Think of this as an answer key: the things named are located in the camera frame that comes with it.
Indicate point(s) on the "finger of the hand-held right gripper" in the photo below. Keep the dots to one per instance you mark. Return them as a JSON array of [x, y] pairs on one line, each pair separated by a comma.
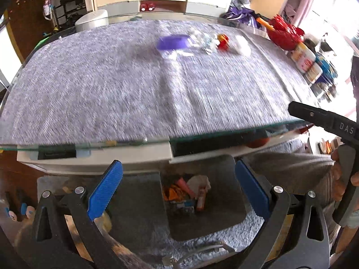
[[308, 113]]

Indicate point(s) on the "colourful printed wrapper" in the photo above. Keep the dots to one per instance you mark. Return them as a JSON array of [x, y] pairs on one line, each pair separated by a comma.
[[182, 206]]

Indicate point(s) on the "person's right hand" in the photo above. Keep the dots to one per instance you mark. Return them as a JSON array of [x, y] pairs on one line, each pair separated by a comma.
[[339, 185]]

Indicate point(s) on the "dark grey trash bin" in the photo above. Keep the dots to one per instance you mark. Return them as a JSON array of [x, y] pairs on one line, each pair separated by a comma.
[[224, 201]]

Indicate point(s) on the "white bottle with pink label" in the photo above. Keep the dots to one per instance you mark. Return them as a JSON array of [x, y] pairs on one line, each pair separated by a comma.
[[307, 61]]

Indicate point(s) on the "white tissue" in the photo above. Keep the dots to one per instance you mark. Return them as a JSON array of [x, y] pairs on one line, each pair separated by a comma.
[[200, 182]]

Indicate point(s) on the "purple plastic lid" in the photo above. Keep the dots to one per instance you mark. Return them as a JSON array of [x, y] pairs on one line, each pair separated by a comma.
[[172, 42]]

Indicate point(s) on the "person's leg in grey pants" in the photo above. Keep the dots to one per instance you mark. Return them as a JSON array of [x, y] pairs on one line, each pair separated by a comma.
[[289, 168]]

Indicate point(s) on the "grey table mat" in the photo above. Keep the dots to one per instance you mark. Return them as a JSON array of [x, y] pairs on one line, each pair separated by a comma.
[[112, 89]]

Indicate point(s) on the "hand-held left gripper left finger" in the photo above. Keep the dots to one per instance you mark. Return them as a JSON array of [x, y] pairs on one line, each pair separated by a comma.
[[105, 190]]

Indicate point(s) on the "black slipper with blue print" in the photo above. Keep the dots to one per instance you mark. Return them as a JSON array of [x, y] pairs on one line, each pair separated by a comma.
[[26, 204], [11, 206]]

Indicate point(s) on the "pink curtain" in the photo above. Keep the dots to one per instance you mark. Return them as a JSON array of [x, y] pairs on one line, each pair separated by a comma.
[[303, 0]]

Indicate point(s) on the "red toys in cabinet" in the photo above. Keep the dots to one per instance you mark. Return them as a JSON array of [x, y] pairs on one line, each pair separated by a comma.
[[147, 6]]

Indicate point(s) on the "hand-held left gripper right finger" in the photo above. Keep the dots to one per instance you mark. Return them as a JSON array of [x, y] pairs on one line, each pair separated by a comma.
[[252, 190]]

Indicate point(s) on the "red and yellow small toy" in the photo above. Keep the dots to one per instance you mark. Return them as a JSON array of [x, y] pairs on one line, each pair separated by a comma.
[[223, 42]]

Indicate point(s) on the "orange stick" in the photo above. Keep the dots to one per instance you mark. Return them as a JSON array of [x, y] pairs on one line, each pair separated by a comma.
[[265, 23]]

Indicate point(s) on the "orange wrapper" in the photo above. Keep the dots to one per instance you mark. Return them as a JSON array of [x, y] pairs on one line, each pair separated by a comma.
[[172, 192]]

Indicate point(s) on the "white bottle with yellow cap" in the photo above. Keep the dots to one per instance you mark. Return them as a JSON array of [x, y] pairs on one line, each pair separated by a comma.
[[301, 51]]

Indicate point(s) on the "blue round tin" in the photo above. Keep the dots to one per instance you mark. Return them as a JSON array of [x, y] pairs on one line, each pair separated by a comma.
[[326, 67]]

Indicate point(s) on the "orange basketball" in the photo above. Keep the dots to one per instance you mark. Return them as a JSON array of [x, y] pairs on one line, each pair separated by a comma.
[[258, 143]]

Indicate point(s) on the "purple cloth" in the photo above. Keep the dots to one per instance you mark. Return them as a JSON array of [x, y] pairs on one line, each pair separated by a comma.
[[244, 14]]

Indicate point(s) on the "red plastic basket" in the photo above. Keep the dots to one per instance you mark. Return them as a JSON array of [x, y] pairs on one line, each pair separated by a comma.
[[284, 35]]

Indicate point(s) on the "grey floor rug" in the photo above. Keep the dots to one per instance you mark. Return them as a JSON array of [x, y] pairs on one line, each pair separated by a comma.
[[140, 215]]

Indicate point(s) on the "clear plastic bag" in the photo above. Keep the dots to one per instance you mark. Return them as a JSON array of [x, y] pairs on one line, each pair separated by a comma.
[[203, 40]]

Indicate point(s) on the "small white bottle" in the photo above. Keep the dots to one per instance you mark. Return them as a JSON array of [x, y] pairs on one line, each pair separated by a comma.
[[314, 74]]

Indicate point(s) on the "whiteboard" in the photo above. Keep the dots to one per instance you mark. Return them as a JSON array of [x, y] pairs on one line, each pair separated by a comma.
[[7, 56]]

